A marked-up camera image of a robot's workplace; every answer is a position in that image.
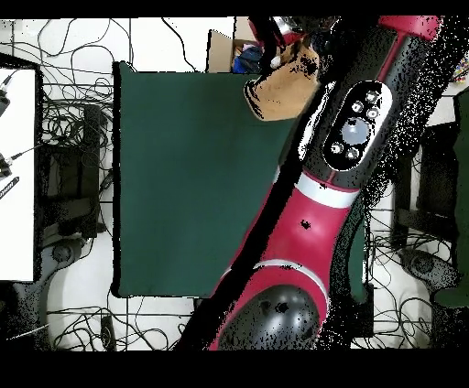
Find black equipment stand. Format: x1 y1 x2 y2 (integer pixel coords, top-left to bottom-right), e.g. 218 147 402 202
38 104 108 240
393 124 460 251

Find dark green covered furniture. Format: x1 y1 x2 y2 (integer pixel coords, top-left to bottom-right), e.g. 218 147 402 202
433 89 469 308

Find brown cardboard box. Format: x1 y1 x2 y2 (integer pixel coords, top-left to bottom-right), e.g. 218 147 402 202
206 16 266 74

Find grey caster chair base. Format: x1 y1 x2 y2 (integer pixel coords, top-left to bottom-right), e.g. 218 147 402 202
397 247 460 294
10 236 94 349

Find navy blue garment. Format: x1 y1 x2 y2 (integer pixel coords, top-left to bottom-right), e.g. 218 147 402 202
232 44 264 74

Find orange terry towel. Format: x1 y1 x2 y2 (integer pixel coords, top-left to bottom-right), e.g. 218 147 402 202
244 39 321 122

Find white table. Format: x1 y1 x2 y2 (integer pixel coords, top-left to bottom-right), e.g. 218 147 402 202
0 54 41 283

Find dark green table cloth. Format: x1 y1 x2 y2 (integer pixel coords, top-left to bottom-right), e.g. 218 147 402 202
111 59 378 305

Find tangled black floor cables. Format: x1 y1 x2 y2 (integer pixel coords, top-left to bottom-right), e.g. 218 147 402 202
351 204 453 349
47 288 199 350
0 17 199 147

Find black power strip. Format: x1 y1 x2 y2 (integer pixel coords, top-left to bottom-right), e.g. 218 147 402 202
100 315 117 350

